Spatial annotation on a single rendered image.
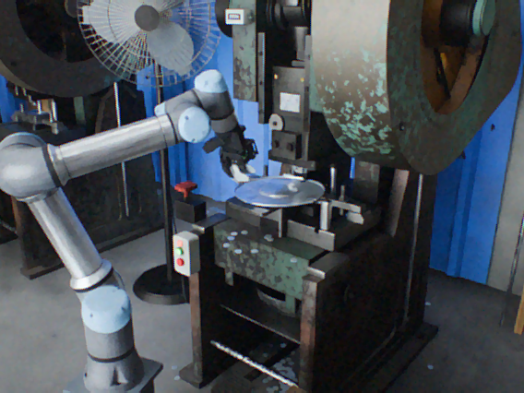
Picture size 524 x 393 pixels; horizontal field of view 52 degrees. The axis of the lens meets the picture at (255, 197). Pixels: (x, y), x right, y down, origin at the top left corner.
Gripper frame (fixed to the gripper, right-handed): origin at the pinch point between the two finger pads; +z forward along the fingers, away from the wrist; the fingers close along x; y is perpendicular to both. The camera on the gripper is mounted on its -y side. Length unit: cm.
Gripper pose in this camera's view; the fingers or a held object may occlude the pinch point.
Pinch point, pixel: (240, 180)
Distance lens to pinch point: 157.1
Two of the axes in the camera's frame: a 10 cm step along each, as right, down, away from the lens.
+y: 8.1, 2.0, -5.6
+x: 5.3, -6.5, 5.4
